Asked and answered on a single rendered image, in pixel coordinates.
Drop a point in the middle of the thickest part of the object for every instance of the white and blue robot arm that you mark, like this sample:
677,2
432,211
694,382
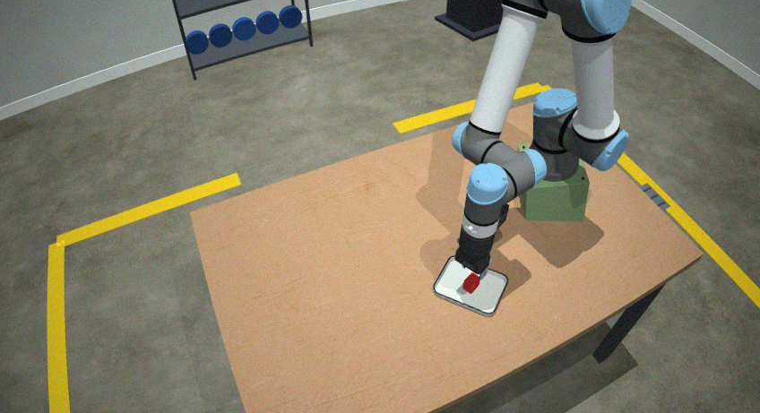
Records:
561,125

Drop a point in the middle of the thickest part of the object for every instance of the red block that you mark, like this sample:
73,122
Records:
471,282

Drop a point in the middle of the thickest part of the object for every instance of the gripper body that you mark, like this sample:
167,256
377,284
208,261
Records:
476,241

